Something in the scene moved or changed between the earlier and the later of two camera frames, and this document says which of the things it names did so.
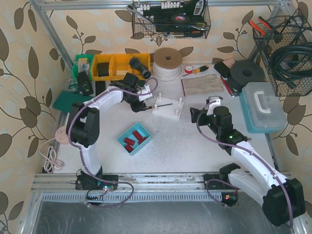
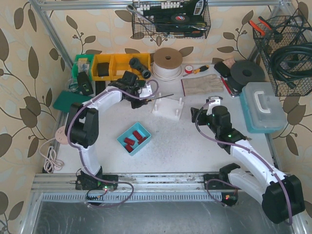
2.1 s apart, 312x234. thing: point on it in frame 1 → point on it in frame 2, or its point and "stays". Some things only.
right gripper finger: [195, 112] stays
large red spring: [138, 136] stays
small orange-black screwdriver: [152, 107] → [150, 99]
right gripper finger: [194, 119] stays
